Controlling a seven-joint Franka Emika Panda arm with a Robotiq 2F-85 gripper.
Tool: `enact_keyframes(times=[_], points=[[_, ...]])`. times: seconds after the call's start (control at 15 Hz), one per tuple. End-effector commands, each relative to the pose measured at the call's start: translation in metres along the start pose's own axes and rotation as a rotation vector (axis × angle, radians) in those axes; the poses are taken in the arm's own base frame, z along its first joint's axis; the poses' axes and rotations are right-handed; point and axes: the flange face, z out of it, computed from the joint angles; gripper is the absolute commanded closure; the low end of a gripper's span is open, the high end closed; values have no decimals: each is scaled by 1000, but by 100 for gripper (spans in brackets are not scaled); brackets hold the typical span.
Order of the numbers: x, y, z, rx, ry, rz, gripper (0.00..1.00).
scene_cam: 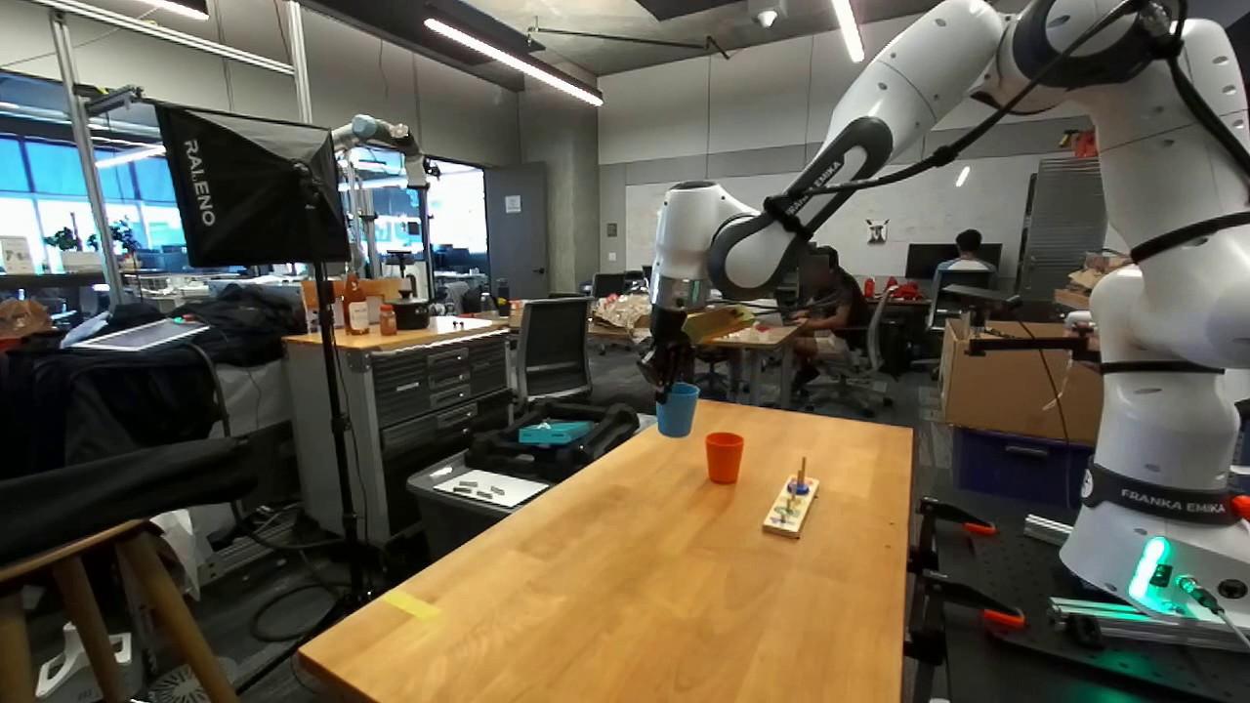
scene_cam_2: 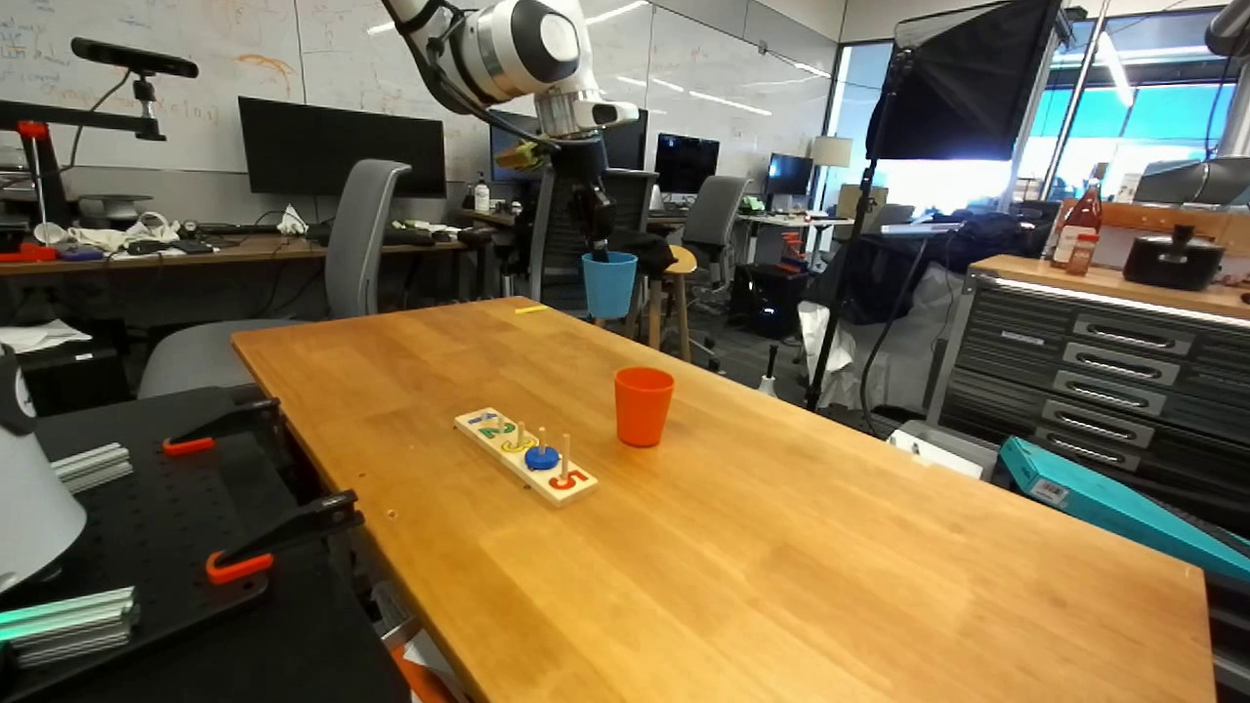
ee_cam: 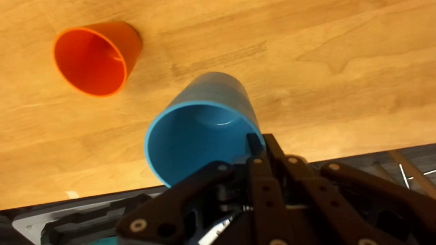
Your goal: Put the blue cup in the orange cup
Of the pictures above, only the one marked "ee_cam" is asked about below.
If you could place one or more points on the orange plastic cup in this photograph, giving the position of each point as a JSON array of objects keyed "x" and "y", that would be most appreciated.
[{"x": 93, "y": 59}]

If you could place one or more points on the blue plastic cup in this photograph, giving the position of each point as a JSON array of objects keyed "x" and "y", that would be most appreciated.
[{"x": 199, "y": 136}]

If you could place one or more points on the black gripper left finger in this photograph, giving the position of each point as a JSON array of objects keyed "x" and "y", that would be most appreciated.
[{"x": 218, "y": 195}]

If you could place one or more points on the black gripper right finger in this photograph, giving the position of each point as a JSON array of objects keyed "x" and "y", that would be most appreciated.
[{"x": 345, "y": 204}]

